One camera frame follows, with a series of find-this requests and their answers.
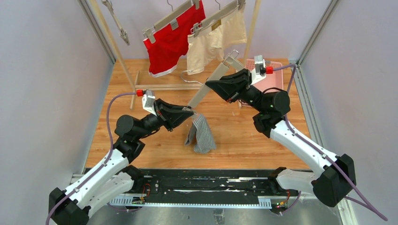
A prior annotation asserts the beige clip hanger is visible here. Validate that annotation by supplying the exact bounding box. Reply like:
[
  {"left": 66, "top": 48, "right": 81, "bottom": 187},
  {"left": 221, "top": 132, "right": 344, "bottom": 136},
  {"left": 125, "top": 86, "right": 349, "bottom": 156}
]
[
  {"left": 101, "top": 0, "right": 130, "bottom": 46},
  {"left": 180, "top": 49, "right": 246, "bottom": 113}
]

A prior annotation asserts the grey striped underwear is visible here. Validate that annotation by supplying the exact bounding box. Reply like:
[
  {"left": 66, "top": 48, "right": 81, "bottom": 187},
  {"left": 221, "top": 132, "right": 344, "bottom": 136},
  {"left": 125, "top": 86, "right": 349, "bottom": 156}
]
[{"left": 184, "top": 114, "right": 217, "bottom": 154}]

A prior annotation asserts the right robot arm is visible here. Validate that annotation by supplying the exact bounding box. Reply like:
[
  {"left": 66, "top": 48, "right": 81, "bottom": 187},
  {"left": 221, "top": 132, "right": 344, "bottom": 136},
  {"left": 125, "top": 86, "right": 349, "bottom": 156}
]
[{"left": 205, "top": 69, "right": 356, "bottom": 207}]

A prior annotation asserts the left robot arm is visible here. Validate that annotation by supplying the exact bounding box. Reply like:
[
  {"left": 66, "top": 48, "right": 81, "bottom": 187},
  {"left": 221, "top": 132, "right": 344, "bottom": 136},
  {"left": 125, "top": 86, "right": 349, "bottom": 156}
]
[{"left": 46, "top": 99, "right": 194, "bottom": 225}]

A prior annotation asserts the cream underwear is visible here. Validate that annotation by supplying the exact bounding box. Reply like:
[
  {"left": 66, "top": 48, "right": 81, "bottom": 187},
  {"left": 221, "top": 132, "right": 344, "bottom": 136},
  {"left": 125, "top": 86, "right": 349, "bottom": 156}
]
[{"left": 186, "top": 8, "right": 247, "bottom": 75}]

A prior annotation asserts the red underwear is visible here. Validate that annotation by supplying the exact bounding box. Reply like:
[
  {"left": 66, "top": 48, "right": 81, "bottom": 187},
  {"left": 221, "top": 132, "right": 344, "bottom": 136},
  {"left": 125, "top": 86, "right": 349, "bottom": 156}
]
[{"left": 143, "top": 0, "right": 206, "bottom": 77}]

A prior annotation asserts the cream underwear hanger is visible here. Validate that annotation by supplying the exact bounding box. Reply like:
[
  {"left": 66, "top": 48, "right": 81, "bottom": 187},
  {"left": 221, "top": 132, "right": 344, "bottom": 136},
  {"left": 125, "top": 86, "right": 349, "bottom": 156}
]
[{"left": 191, "top": 0, "right": 245, "bottom": 37}]

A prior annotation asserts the empty beige clip hanger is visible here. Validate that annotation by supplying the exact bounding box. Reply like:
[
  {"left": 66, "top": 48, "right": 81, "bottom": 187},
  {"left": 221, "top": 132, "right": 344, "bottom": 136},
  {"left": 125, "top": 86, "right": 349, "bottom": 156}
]
[{"left": 101, "top": 0, "right": 130, "bottom": 46}]

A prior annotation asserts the pink plastic basket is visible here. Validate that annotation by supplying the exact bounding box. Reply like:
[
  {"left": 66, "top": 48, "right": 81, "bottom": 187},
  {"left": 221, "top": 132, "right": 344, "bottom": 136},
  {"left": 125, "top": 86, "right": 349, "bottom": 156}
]
[{"left": 239, "top": 59, "right": 284, "bottom": 107}]

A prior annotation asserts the wooden clothes rack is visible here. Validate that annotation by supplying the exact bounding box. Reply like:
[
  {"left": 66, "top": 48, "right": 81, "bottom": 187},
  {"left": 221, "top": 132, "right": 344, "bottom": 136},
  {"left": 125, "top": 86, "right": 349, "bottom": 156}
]
[{"left": 88, "top": 0, "right": 262, "bottom": 91}]

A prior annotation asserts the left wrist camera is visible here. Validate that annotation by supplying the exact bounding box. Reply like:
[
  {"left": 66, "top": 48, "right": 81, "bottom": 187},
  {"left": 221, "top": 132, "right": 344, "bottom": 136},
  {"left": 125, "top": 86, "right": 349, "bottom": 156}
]
[{"left": 142, "top": 90, "right": 156, "bottom": 115}]

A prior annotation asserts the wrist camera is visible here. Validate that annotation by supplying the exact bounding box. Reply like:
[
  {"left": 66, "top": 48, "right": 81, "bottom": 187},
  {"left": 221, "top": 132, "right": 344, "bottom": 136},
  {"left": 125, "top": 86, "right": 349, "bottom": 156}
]
[
  {"left": 142, "top": 90, "right": 156, "bottom": 115},
  {"left": 251, "top": 55, "right": 266, "bottom": 85}
]

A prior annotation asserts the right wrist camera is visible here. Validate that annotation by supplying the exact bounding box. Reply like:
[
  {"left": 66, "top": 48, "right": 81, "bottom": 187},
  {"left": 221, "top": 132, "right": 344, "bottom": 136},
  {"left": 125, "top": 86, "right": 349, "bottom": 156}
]
[{"left": 251, "top": 55, "right": 266, "bottom": 85}]

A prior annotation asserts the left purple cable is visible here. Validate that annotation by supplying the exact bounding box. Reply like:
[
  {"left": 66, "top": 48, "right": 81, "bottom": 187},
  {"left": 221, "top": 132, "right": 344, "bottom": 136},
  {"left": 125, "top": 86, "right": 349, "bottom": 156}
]
[{"left": 46, "top": 89, "right": 144, "bottom": 225}]

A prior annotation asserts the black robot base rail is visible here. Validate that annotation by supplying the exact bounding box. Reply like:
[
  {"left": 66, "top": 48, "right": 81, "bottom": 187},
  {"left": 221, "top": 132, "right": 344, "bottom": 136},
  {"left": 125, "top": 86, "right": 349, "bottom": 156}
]
[{"left": 108, "top": 169, "right": 306, "bottom": 210}]

